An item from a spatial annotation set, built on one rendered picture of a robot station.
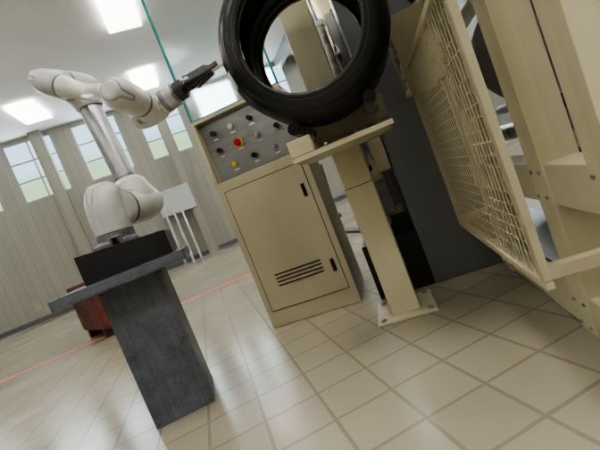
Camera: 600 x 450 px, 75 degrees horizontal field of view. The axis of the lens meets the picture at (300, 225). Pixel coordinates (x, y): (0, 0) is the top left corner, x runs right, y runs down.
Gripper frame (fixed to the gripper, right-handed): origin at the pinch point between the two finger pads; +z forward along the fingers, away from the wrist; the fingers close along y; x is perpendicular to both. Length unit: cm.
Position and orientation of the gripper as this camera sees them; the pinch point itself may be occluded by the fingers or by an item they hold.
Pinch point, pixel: (218, 62)
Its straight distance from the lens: 162.1
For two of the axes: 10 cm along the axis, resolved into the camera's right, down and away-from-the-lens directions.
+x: 4.9, 8.7, 0.4
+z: 8.5, -4.7, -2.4
